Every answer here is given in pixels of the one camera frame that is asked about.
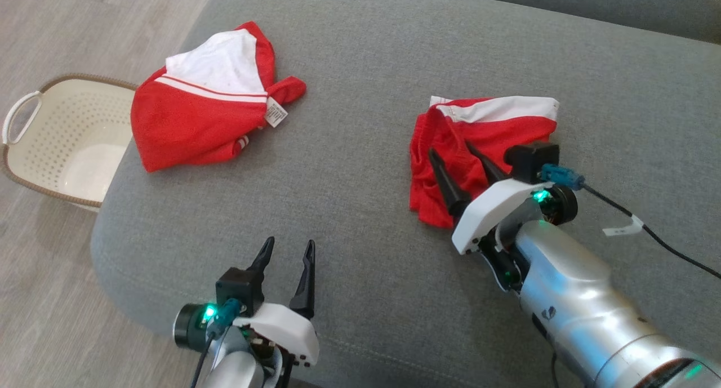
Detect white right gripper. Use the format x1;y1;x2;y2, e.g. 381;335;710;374
428;140;557;256

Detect red shorts with white band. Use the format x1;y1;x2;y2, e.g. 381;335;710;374
409;95;560;229

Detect red basketball jersey number 23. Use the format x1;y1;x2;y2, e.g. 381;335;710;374
131;21;308;173

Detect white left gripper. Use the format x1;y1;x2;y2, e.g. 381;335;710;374
232;237;321;372

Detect beige perforated laundry basket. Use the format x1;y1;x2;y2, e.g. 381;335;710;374
0;74;139;211

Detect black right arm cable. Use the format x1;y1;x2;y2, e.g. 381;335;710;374
538;164;721;280

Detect large grey sofa seat cushion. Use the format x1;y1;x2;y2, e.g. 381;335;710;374
90;0;721;388

